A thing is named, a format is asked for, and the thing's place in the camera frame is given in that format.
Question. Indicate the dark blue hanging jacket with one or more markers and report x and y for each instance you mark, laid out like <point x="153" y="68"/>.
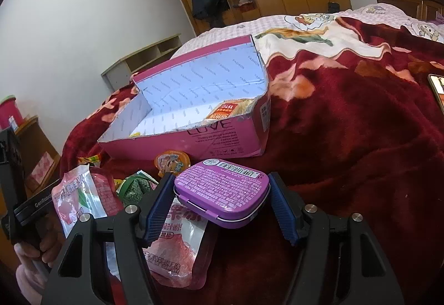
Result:
<point x="196" y="3"/>

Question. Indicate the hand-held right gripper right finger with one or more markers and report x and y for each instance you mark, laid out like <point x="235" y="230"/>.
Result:
<point x="284" y="211"/>

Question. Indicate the red cloth bundle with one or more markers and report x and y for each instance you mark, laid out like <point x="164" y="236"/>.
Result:
<point x="247" y="7"/>

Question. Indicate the yellow candy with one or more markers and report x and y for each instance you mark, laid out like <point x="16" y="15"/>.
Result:
<point x="90" y="161"/>
<point x="120" y="186"/>

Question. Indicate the person's left hand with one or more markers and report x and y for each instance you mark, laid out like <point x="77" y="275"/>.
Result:
<point x="29" y="256"/>

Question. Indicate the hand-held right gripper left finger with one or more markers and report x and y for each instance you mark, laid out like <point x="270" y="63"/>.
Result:
<point x="158" y="213"/>

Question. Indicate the pink jelly pouch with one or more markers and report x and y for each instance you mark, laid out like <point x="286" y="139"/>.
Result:
<point x="177" y="249"/>
<point x="74" y="200"/>

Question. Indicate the purple candy tin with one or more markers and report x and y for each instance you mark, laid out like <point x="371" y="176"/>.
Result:
<point x="222" y="190"/>

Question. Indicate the person's left forearm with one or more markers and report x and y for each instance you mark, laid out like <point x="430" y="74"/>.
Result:
<point x="31" y="291"/>

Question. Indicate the low open shelf unit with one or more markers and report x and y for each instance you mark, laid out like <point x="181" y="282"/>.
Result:
<point x="118" y="74"/>

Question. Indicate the wooden nightstand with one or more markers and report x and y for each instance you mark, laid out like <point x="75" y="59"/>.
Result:
<point x="38" y="148"/>

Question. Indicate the dark green hanging jacket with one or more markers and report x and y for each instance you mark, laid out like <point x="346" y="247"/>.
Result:
<point x="216" y="1"/>

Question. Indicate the red floral blanket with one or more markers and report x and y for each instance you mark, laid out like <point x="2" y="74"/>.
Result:
<point x="347" y="135"/>

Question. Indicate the orange cracker packet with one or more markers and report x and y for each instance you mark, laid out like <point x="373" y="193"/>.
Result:
<point x="229" y="110"/>

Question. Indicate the green triangular snack packet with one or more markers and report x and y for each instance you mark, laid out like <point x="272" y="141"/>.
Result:
<point x="137" y="187"/>

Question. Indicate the smartphone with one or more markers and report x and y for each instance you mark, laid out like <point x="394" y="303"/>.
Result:
<point x="437" y="86"/>

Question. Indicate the pink round container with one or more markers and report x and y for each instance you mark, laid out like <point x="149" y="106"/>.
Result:
<point x="10" y="114"/>

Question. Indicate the small black object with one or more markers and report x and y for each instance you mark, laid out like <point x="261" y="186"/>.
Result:
<point x="334" y="7"/>

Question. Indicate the orange jelly cup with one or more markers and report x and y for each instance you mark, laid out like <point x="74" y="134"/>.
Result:
<point x="171" y="162"/>

